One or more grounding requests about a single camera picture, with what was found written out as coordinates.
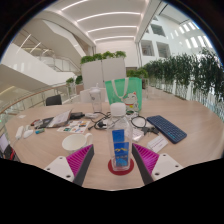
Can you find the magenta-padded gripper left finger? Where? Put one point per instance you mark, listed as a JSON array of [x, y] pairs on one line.
[[68, 166]]

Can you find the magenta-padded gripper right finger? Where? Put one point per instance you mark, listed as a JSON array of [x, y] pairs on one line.
[[156, 165]]

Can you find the clear blue-labelled water bottle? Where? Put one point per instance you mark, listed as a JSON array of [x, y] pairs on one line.
[[119, 140]]

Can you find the small white box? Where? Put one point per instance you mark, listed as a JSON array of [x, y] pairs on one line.
[[157, 143]]

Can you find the white ceramic mug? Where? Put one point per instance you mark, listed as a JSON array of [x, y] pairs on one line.
[[74, 143]]

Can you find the white printed card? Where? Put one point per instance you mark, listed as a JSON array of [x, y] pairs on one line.
[[137, 135]]

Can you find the flat round red coaster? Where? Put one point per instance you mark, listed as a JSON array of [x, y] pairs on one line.
[[120, 172]]

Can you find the dark blue keyboard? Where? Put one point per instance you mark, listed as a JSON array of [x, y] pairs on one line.
[[166, 128]]

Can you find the colourful sticker sheet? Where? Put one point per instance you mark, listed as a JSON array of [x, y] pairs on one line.
[[74, 126]]

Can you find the blue marker pen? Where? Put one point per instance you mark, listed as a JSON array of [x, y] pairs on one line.
[[40, 131]]

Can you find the open notebook with papers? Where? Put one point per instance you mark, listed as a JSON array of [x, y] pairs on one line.
[[60, 119]]

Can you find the black power adapter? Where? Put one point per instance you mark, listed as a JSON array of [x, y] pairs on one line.
[[77, 115]]

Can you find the small white device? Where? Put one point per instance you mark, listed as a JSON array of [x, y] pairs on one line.
[[28, 133]]

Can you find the white power strip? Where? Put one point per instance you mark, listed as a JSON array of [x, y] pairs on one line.
[[19, 132]]

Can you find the red and black office chair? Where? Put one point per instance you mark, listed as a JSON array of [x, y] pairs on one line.
[[7, 151]]

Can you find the clear tumbler with white lid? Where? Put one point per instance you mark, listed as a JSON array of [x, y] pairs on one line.
[[96, 100]]

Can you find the green tote bag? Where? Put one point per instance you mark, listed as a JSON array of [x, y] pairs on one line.
[[121, 91]]

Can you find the row of green plants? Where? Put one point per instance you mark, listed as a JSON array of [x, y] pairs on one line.
[[186, 71]]

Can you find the white cabinet topped with plants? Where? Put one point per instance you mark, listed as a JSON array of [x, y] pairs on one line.
[[100, 71]]

